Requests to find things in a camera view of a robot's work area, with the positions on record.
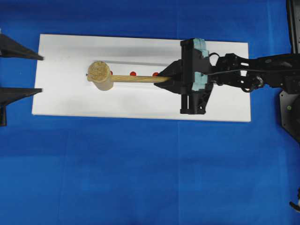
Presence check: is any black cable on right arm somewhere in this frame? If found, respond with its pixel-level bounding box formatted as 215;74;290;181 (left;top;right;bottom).
202;53;261;77

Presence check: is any wooden mallet hammer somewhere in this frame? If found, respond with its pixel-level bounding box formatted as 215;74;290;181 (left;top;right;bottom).
86;61;172;91

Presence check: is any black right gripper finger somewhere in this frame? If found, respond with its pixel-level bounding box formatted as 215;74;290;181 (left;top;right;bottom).
154;81;181;94
159;60;182;77

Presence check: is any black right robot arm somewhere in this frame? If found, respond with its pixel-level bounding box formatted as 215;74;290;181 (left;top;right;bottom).
155;38;300;114

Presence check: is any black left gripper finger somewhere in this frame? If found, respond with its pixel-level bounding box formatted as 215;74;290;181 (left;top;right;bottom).
0;34;44;60
0;88;43;127

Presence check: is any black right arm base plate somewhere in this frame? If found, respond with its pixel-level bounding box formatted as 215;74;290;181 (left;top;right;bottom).
279;91;300;143

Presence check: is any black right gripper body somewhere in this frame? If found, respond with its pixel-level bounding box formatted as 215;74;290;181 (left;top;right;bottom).
180;38;213;115

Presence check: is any black table frame rail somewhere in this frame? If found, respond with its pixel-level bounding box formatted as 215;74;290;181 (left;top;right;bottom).
286;0;300;54

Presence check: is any white rectangular board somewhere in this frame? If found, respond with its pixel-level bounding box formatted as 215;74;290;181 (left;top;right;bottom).
32;34;251;122

